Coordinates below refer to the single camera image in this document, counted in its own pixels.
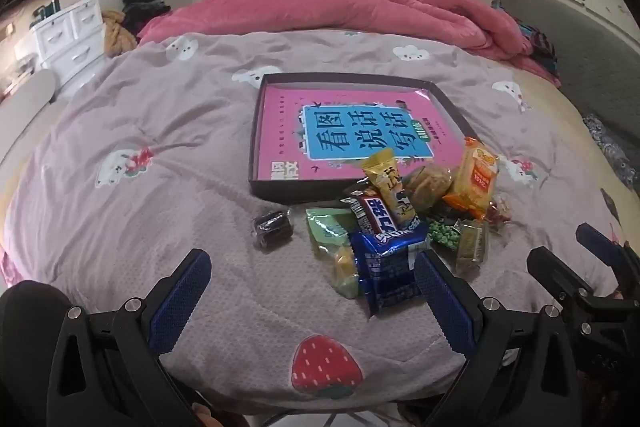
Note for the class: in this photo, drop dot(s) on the dark green bottles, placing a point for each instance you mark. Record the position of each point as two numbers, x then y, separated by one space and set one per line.
45 13

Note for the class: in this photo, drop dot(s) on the pile of dark clothes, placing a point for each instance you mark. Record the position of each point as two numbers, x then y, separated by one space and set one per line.
145 7

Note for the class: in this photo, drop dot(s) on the small black snack packet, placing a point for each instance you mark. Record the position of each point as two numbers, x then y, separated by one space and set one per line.
272 227

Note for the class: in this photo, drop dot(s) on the dark shallow cardboard box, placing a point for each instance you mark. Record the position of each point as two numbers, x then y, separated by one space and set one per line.
255 147

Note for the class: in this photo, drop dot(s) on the pink book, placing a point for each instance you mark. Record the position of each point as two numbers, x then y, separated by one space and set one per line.
290 132

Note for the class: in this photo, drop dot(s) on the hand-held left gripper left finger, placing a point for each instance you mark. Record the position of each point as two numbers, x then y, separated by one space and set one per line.
180 302

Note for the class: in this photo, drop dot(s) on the beige bed sheet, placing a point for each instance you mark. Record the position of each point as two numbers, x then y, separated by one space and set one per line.
550 107

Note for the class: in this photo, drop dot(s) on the black green pea packet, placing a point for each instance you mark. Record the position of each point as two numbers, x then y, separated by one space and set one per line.
442 234

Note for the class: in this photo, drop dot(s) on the olive green snack packet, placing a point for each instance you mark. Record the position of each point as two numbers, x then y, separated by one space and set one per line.
470 247

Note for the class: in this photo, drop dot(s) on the light green pastry packet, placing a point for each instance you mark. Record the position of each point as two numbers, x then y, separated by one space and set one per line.
325 232

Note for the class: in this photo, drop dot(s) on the dark striped clothes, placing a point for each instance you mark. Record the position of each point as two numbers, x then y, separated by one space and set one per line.
537 47

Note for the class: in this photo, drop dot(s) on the clear cake packet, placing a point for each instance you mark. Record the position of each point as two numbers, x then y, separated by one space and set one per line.
427 187

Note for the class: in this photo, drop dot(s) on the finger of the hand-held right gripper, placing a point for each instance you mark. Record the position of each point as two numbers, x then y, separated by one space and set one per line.
550 267
600 241

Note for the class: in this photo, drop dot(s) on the dark floral cloth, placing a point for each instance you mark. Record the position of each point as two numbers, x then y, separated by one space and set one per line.
610 152

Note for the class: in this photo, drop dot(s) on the large orange snack packet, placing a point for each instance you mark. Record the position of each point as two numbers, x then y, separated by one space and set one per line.
472 177

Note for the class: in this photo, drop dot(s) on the tan plush cloth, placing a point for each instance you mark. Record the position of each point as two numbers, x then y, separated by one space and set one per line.
120 34

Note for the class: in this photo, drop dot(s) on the pink quilt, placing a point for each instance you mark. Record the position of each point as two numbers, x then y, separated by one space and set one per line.
300 7

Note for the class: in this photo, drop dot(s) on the grey padded headboard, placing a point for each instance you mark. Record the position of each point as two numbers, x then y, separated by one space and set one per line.
575 37

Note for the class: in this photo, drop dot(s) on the dark chocolate bar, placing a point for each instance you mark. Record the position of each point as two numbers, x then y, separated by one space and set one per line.
372 212

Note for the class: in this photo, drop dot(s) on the blue snack packet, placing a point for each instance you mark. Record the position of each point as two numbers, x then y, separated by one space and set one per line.
390 267

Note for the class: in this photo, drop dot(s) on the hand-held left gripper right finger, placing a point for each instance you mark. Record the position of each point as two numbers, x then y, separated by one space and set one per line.
445 302

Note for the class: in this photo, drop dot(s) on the white drawer cabinet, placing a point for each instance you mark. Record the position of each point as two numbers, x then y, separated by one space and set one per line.
70 42

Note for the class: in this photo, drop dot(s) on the yellow snack packet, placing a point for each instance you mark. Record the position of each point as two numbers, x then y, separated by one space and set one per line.
387 177

